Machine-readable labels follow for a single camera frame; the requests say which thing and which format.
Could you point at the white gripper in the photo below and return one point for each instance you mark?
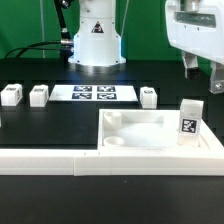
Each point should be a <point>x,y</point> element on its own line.
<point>198,29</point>

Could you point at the white L-shaped obstacle fence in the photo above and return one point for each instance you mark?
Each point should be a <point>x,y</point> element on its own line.
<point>110,162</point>

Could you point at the white square tabletop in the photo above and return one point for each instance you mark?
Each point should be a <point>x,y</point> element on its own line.
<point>149,130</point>

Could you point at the white sheet with tags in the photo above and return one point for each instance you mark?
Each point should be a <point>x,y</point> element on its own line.
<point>120,93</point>

